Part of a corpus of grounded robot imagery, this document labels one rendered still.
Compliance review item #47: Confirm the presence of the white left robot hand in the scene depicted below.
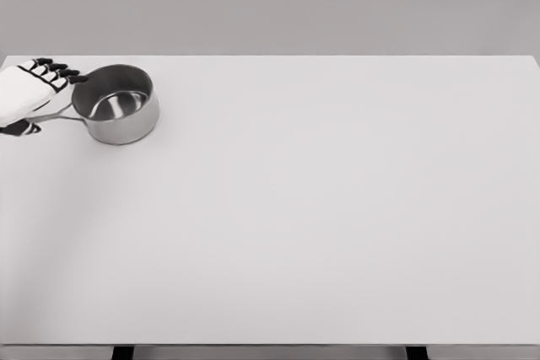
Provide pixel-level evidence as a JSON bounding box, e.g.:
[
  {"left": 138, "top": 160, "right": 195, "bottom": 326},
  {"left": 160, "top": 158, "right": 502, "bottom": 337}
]
[{"left": 0, "top": 56, "right": 89, "bottom": 138}]

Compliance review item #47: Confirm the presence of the steel saucepan with handle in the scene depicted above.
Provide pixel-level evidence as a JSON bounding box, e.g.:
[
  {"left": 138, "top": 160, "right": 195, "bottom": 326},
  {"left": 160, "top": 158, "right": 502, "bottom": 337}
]
[{"left": 29, "top": 63, "right": 161, "bottom": 146}]

